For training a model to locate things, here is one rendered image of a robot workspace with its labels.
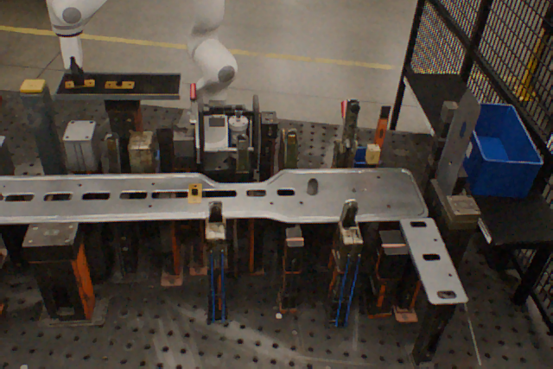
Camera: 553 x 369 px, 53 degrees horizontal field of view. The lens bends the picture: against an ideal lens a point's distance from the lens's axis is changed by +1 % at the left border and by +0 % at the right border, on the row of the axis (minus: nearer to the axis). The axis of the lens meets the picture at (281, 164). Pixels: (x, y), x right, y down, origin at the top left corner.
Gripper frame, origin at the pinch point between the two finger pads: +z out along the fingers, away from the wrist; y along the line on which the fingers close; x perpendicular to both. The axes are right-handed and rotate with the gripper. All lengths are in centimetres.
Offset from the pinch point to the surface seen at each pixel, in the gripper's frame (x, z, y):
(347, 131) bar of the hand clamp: 77, 8, 32
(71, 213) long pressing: -4.0, 18.5, 40.5
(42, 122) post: -12.9, 14.0, 1.5
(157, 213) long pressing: 18, 19, 45
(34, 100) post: -13.5, 6.1, 1.4
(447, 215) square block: 96, 17, 63
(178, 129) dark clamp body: 27.5, 10.8, 16.9
